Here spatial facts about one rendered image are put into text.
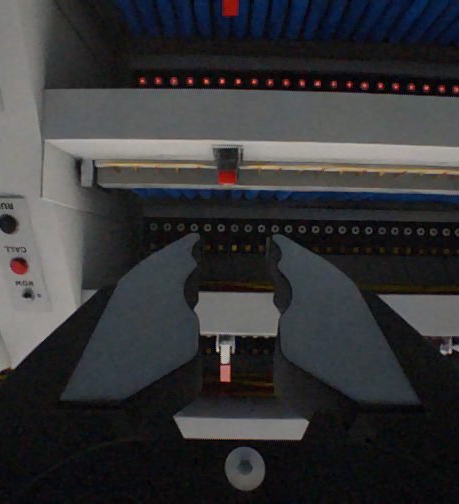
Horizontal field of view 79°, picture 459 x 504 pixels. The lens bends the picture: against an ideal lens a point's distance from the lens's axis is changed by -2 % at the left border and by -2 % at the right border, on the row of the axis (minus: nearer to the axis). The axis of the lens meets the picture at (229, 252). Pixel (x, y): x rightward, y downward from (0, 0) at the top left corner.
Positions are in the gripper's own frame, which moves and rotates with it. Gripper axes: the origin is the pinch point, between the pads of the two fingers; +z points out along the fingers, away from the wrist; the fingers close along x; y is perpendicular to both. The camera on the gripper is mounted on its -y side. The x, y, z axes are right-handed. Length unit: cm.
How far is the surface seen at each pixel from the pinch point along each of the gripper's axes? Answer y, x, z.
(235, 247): 15.1, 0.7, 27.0
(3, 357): 21.0, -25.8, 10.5
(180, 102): -4.7, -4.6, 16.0
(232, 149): -1.1, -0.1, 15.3
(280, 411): 39.8, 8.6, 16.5
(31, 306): 14.4, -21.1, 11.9
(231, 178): -0.4, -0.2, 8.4
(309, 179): 2.3, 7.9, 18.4
